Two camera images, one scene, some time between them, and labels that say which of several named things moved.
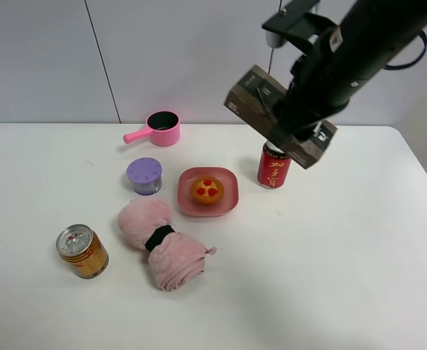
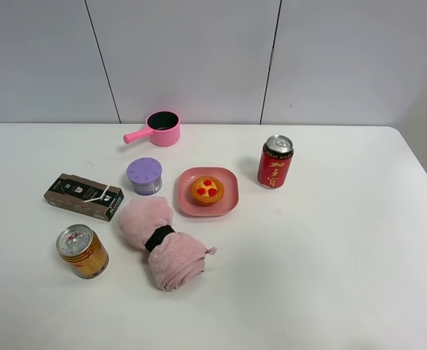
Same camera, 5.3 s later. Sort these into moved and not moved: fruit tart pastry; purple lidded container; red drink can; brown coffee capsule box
Moved: brown coffee capsule box
Not moved: fruit tart pastry; purple lidded container; red drink can
